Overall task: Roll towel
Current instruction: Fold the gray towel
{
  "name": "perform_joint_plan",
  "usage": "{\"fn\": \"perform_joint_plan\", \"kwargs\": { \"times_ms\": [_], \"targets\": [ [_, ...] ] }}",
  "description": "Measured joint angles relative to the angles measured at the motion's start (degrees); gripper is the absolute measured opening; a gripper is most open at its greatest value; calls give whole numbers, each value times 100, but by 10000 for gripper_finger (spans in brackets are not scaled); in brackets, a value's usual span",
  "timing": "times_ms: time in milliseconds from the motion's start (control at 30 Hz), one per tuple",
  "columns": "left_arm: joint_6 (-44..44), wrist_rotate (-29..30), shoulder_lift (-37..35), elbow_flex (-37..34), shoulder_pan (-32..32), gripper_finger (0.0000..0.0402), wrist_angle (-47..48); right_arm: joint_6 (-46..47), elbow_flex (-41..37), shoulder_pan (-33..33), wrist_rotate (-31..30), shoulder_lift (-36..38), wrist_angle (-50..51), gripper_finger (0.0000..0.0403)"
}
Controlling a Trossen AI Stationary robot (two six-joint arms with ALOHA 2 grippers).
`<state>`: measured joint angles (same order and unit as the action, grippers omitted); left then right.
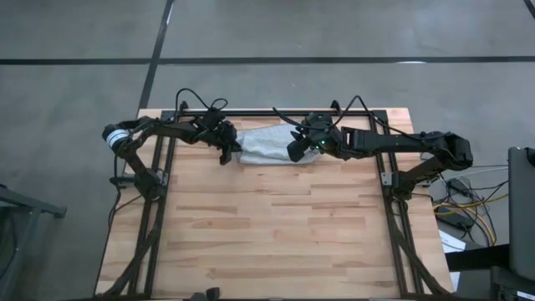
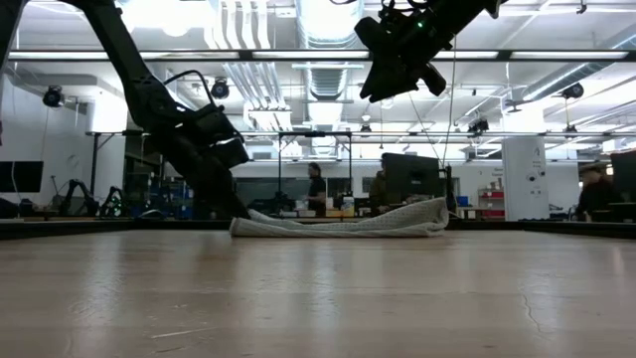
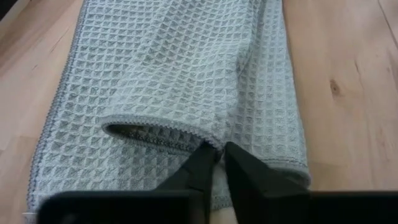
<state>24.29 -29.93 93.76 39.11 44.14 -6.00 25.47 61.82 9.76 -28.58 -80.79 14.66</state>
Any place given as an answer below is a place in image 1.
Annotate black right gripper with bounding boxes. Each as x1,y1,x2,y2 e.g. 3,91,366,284
287,123,345,164

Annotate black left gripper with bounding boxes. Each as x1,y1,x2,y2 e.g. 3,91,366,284
196,119,244,166

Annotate grey waffle towel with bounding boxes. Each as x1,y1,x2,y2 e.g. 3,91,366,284
235,122,322,166

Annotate dark small object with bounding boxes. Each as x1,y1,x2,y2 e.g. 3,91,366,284
183,287,222,301

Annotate black power adapter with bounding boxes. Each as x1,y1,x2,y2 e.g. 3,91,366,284
434,207,476,232

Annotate white paper sheet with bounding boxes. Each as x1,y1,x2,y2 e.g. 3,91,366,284
437,228,467,254

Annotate black desk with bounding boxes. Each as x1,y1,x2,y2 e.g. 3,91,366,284
444,243,535,301

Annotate black monitor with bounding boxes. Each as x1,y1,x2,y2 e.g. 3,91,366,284
507,145,535,282

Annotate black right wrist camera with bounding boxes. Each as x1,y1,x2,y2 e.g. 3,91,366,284
306,111,334,130

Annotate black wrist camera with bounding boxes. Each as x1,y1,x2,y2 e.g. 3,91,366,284
306,111,334,130
203,107,225,127

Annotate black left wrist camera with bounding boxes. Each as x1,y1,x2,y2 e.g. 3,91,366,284
203,107,225,127

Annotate black aluminium rig frame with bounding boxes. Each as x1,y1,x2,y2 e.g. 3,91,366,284
96,99,451,300

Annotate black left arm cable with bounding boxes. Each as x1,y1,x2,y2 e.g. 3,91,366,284
174,87,230,123

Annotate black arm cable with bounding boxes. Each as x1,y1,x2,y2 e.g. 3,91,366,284
174,87,230,123
271,94,423,141

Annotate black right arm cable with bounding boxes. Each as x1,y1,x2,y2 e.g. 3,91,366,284
271,94,423,141

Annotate thin black cable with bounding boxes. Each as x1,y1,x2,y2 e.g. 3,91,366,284
107,154,145,231

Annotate white cable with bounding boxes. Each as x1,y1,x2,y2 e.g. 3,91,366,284
434,166,509,181

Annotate yellow cable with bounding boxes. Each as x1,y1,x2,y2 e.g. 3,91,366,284
432,193,509,247

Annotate grey metal table frame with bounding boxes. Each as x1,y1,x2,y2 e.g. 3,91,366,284
0,182,69,301

